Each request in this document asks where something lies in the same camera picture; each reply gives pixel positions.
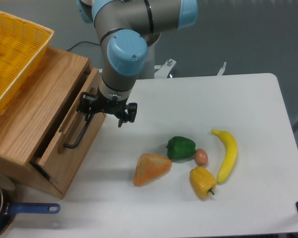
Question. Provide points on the brown egg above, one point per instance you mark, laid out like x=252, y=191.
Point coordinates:
x=201, y=157

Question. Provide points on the wooden drawer cabinet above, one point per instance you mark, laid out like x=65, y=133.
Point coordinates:
x=32, y=117

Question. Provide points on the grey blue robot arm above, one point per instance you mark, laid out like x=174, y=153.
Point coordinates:
x=125, y=29

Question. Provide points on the yellow plastic basket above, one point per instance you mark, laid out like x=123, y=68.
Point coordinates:
x=22, y=46

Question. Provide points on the wooden top drawer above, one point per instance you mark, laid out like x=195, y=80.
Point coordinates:
x=61, y=164

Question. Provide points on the blue handled frying pan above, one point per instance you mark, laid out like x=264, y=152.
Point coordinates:
x=10, y=206

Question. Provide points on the black drawer handle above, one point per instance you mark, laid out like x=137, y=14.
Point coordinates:
x=81, y=135

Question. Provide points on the yellow bell pepper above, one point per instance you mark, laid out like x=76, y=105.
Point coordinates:
x=202, y=182

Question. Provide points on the green bell pepper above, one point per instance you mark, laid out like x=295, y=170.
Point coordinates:
x=179, y=148

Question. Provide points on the yellow banana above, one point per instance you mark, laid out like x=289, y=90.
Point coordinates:
x=231, y=152

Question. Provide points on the triangular toasted sandwich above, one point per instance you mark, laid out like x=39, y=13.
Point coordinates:
x=150, y=167

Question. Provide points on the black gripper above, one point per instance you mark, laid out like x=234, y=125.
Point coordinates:
x=90, y=104

